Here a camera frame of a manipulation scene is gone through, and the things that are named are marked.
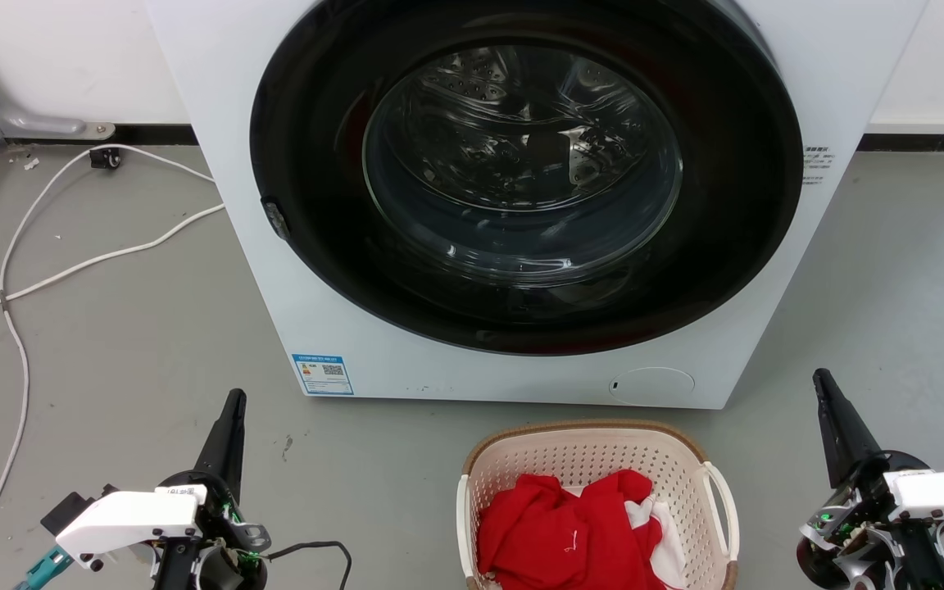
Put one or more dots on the red garment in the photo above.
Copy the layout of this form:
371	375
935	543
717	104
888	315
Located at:
546	533

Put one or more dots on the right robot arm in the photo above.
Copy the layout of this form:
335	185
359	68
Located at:
923	565

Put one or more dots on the left white wrist camera housing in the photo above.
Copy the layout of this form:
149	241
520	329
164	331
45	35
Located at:
128	516

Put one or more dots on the steel washer drum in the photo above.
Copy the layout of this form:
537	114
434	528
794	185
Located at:
521	156

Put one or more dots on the black round washer door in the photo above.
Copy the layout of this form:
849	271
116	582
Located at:
316	123

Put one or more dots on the grey wall pipe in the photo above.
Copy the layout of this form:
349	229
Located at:
29	123

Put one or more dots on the small black floor fitting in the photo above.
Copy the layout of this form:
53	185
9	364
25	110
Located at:
105	158

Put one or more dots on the white garment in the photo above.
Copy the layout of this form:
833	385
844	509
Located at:
669	549

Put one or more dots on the round white filter cover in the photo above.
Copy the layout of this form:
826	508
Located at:
652	386

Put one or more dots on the beige plastic laundry basket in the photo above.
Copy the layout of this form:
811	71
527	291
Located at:
587	451

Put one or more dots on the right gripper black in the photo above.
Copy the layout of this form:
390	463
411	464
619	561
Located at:
845	533

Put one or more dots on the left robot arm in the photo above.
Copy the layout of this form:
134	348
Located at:
177	569

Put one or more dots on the white front-load washing machine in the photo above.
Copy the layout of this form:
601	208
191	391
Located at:
316	311

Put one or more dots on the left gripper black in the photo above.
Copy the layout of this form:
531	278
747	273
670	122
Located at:
234	557

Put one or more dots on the blue energy label sticker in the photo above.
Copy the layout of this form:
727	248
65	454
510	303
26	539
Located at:
323	374

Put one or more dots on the small text warning label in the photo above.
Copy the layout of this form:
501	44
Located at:
817	166

